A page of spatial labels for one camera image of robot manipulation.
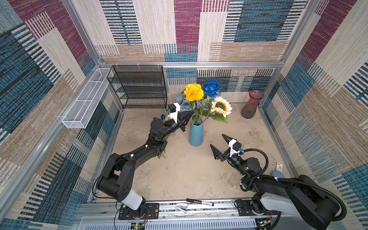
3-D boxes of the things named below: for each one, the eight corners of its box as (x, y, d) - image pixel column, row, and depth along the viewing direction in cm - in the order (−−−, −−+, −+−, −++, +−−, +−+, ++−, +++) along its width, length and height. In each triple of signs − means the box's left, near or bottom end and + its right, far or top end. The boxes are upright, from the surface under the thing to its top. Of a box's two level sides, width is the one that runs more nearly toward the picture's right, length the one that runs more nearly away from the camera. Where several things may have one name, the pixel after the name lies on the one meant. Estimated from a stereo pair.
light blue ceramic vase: (191, 148, 97) (192, 130, 81) (188, 140, 101) (188, 121, 85) (203, 144, 99) (206, 126, 83) (199, 137, 103) (201, 118, 86)
